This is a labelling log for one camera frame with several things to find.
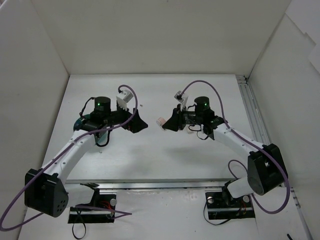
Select white boxed eraser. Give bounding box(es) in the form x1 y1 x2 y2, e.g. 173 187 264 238
184 127 194 134

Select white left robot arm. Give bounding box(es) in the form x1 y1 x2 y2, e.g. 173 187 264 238
24 96 148 218

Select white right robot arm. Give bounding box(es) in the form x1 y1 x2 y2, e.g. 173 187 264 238
162 96 288 206

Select teal round pen holder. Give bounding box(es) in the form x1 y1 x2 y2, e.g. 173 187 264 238
73 114 90 131

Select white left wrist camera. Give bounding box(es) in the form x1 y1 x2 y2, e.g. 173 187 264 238
116 90 134 111

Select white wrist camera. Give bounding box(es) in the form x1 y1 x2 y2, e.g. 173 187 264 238
116 90 134 111
174 91 189 113

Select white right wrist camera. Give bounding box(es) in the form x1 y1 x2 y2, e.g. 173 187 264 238
174 91 189 113

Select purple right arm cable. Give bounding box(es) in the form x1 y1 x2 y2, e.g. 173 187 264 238
178 80 291 215

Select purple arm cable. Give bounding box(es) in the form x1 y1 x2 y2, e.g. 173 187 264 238
178 80 291 215
0 84 139 230

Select aluminium right side rail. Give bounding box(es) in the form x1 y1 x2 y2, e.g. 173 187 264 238
235 75 271 145

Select aluminium rail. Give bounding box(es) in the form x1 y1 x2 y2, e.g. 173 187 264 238
235 75 271 145
66 178 231 190

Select aluminium front rail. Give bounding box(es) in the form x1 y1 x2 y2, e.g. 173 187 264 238
66 178 231 190

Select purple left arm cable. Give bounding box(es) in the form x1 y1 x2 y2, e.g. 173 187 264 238
0 84 139 230

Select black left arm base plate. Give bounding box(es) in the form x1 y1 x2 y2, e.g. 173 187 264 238
67 193 117 224

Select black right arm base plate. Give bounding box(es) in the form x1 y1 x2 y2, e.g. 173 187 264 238
204 191 256 222

